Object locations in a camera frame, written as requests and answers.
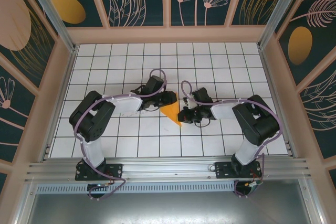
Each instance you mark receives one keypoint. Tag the aluminium mounting rail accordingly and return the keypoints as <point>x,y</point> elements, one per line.
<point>168,169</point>

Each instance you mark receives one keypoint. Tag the aluminium corner post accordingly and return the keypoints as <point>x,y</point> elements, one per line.
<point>278,11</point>
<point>52,16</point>

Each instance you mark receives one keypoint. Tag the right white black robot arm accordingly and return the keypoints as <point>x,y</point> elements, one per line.
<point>258,124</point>

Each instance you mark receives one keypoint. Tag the orange cloth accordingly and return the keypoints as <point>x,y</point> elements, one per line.
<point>172,112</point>

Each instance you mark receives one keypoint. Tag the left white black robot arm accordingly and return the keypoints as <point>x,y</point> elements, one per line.
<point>90,121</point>

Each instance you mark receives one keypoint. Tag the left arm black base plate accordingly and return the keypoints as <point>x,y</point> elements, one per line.
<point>115,169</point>

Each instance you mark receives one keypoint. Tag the grey metal sheet panel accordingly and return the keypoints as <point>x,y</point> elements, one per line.
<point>168,208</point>

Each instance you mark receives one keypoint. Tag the green circuit board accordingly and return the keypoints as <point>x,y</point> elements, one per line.
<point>254,184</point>

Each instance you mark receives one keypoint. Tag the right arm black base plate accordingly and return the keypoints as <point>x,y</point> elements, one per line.
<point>221,169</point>

